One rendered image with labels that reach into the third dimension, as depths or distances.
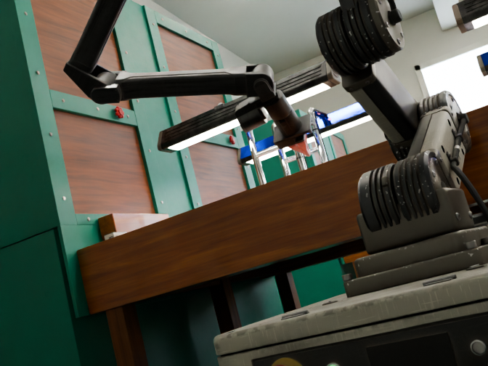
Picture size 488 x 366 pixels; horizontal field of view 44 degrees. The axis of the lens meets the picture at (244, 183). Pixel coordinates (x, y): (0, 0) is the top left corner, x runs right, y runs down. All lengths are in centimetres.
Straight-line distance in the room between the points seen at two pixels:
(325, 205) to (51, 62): 104
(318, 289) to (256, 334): 380
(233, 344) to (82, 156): 129
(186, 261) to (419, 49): 570
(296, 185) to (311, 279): 315
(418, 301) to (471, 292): 5
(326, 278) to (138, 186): 260
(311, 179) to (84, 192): 78
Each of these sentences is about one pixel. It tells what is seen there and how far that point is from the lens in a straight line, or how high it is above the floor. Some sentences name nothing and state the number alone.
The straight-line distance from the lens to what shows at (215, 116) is 190.
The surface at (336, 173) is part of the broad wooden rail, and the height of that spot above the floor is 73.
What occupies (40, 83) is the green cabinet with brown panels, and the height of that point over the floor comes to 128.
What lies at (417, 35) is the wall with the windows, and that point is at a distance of 708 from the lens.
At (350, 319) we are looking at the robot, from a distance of 69.
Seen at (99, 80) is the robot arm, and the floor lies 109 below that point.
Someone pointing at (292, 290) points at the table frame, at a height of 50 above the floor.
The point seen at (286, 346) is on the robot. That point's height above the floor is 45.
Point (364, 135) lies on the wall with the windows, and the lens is 693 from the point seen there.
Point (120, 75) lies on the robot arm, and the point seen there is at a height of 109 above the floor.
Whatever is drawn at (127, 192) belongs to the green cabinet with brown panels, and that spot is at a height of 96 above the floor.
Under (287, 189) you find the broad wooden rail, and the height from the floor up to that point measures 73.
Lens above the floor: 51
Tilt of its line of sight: 11 degrees up
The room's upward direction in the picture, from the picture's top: 15 degrees counter-clockwise
